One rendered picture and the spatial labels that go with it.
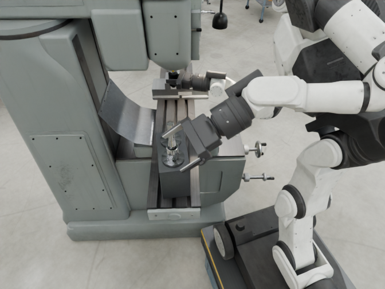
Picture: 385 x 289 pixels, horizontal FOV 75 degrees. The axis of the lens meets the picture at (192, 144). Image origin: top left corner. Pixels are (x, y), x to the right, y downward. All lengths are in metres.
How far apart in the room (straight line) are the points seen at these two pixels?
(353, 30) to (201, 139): 0.41
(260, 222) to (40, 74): 1.30
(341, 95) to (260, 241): 1.06
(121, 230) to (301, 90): 1.69
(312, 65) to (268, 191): 1.71
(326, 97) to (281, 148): 2.18
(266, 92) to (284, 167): 2.06
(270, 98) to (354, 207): 2.11
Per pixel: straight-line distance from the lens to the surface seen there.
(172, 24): 1.10
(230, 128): 0.60
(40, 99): 1.32
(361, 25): 0.69
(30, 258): 2.37
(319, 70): 0.82
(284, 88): 0.59
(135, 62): 1.16
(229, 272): 1.61
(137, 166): 1.58
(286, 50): 0.83
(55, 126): 1.40
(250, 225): 1.52
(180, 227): 1.97
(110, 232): 2.06
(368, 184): 2.84
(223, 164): 1.57
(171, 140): 0.90
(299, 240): 1.30
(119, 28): 1.11
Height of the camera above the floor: 1.93
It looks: 47 degrees down
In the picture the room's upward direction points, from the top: straight up
